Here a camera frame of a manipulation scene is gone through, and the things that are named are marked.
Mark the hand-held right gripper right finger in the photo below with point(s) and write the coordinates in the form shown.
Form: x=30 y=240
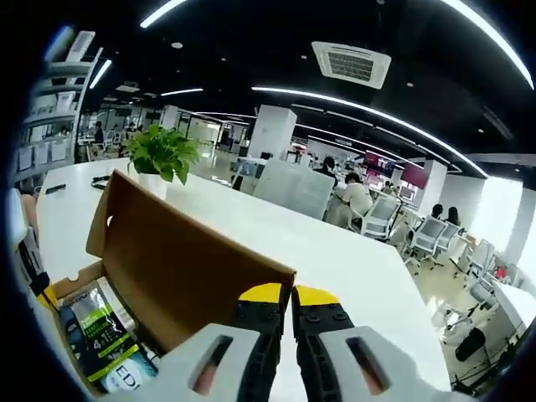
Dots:
x=402 y=372

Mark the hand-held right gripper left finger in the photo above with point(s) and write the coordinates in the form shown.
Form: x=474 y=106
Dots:
x=180 y=368

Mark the white wet wipes pack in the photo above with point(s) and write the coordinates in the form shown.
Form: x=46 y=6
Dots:
x=125 y=374

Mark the grey green packet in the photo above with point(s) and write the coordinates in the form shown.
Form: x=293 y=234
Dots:
x=104 y=331

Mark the brown cardboard shoe box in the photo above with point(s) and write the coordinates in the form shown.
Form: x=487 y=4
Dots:
x=180 y=259

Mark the small black item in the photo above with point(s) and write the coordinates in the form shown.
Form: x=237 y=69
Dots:
x=55 y=189
x=101 y=181

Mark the white mesh office chair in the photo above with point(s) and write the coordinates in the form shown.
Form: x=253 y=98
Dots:
x=431 y=232
x=379 y=215

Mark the green plant in white pot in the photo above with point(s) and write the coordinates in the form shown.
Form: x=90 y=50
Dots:
x=161 y=151

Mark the frosted partition screen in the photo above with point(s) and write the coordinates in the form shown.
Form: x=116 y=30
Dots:
x=293 y=188

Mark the curved ceiling light strip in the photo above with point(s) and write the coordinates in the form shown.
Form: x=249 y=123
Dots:
x=502 y=39
x=285 y=90

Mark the ceiling air conditioner unit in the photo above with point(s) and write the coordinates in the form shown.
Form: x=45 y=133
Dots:
x=352 y=65

